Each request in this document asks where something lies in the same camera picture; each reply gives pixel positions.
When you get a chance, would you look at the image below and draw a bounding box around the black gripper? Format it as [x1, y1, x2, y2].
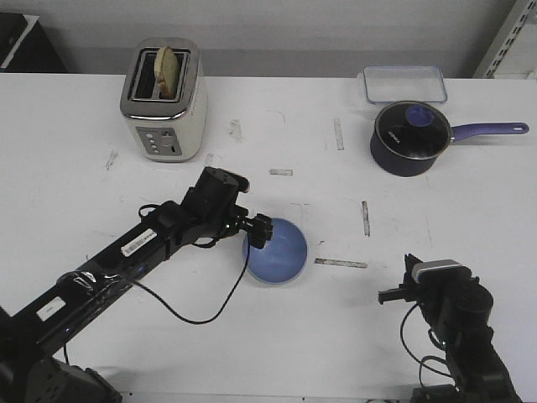
[180, 166, 274, 249]
[378, 253, 436, 319]

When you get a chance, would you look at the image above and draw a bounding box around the blue bowl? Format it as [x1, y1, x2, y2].
[242, 217, 308, 285]

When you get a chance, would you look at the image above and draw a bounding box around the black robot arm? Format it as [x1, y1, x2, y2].
[378, 254, 521, 402]
[1, 166, 273, 402]

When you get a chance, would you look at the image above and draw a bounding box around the dark blue saucepan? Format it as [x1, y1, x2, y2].
[370, 100, 529, 177]

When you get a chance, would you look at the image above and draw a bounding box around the white chrome toaster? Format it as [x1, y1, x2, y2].
[120, 38, 208, 162]

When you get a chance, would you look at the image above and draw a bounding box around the glass pot lid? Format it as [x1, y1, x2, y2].
[373, 101, 452, 160]

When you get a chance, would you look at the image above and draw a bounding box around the toast slice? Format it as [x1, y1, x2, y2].
[154, 46, 180, 99]

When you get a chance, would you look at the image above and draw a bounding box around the clear plastic food container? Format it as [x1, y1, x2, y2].
[357, 65, 448, 105]

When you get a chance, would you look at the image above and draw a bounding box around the black box in corner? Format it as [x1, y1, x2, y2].
[1, 12, 68, 74]

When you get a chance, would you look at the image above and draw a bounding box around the white metal shelf upright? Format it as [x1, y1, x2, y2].
[472, 1, 536, 80]

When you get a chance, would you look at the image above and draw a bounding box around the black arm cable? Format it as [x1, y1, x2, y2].
[132, 226, 255, 325]
[399, 304, 452, 390]

